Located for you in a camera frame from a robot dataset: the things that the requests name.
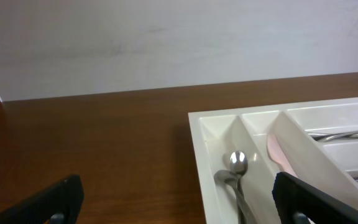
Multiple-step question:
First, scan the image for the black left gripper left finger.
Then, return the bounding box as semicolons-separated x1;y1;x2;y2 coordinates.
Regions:
0;174;84;224

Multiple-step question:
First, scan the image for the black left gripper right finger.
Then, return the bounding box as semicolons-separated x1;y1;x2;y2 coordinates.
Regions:
272;172;358;224

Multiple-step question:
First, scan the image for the white plastic knife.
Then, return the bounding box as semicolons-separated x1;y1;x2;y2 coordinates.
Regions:
267;134;297;177

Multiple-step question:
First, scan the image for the small teaspoon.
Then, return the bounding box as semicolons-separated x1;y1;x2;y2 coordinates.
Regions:
229;151;248;197
214;170;257;224

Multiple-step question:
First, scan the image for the white plastic cutlery tray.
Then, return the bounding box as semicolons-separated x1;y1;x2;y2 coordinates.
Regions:
188;98;358;223

